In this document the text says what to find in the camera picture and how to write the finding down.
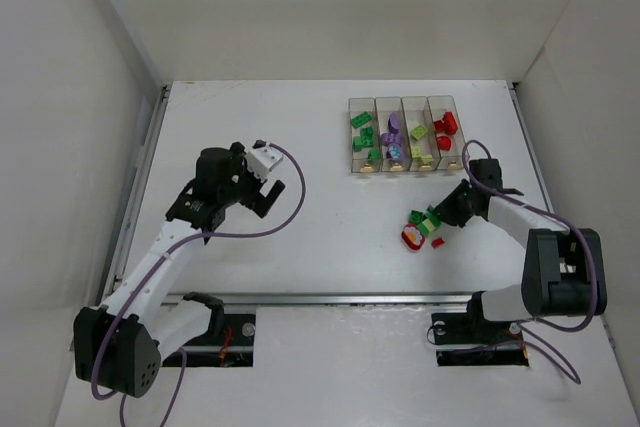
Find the green lego brick cluster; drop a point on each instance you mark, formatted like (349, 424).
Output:
(430, 222)

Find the green lego plate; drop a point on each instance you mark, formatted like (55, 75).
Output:
(364, 139)

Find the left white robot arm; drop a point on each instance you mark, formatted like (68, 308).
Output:
(120, 344)

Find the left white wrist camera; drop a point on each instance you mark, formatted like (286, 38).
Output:
(262, 159)

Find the red square lego brick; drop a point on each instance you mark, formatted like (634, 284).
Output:
(439, 126)

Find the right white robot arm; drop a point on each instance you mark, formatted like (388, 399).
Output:
(563, 272)

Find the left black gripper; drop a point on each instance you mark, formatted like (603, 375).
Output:
(257, 195)

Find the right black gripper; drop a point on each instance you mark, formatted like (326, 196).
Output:
(458, 206)

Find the clear container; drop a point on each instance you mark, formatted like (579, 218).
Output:
(384, 107)
(451, 160)
(360, 163)
(416, 111)

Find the purple flower lego piece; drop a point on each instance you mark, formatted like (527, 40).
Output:
(394, 151)

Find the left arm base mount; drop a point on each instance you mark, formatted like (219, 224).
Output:
(210, 335)

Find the green number three brick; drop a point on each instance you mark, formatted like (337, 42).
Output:
(416, 217)

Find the small purple lego brick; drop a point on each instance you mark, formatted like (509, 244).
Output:
(393, 123)

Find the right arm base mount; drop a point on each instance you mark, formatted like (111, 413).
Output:
(468, 339)

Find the red flower lego piece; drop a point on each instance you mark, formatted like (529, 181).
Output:
(412, 236)

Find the aluminium rail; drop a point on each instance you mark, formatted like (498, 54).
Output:
(348, 299)

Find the red round lego piece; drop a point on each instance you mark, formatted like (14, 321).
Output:
(445, 143)

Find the small red lego piece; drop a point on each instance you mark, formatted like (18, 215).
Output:
(437, 242)

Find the light green lego brick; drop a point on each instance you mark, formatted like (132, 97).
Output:
(419, 132)

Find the long green lego brick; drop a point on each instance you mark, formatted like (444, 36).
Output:
(361, 119)

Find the purple rounded lego brick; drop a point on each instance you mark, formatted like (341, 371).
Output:
(390, 138)

